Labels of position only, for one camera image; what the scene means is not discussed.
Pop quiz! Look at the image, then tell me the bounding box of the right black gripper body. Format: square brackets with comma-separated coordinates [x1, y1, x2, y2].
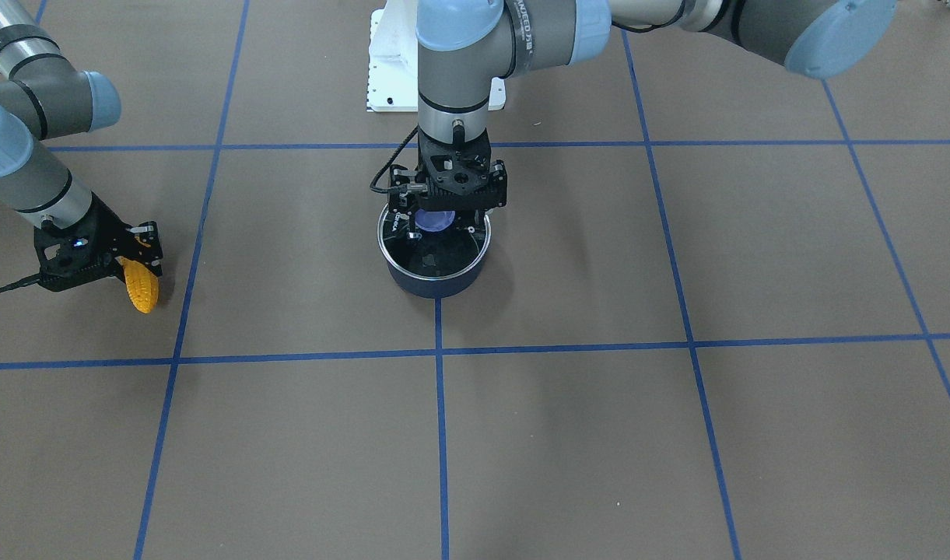
[33, 195, 164, 292]

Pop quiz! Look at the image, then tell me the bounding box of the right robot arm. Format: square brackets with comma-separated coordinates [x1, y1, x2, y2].
[0, 1, 163, 313]

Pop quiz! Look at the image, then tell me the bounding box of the yellow corn cob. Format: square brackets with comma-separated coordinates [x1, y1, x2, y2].
[119, 257, 160, 314]

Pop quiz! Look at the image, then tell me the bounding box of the glass pot lid blue knob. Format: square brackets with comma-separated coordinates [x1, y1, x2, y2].
[377, 207, 492, 282]

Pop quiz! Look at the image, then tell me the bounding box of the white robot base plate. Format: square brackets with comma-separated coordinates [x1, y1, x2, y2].
[366, 1, 419, 114]

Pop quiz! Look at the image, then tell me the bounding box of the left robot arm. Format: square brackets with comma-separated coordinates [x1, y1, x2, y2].
[381, 1, 896, 233]

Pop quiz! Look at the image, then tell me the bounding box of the dark blue saucepan with handle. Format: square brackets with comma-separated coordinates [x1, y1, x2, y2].
[377, 206, 492, 300]

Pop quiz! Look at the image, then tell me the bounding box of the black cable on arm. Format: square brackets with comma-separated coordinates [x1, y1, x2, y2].
[370, 128, 421, 195]

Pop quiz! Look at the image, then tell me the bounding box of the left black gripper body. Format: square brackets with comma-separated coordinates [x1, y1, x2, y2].
[389, 131, 507, 212]

